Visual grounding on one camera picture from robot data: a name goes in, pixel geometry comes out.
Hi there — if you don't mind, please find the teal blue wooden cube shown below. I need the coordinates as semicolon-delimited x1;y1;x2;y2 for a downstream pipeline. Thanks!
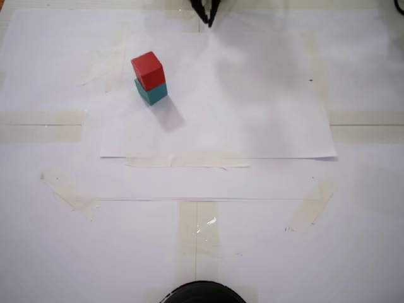
134;78;169;107

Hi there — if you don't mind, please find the black round camera base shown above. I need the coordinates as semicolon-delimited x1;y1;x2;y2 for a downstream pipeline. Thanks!
160;280;247;303

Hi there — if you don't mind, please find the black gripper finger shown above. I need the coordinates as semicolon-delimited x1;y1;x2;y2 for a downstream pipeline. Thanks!
208;0;223;28
189;0;211;28

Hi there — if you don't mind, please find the small white paper sheet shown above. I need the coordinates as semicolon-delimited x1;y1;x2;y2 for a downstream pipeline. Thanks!
94;31;338;162

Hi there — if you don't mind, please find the red wooden cube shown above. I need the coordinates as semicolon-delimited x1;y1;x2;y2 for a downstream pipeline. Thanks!
130;51;165;90

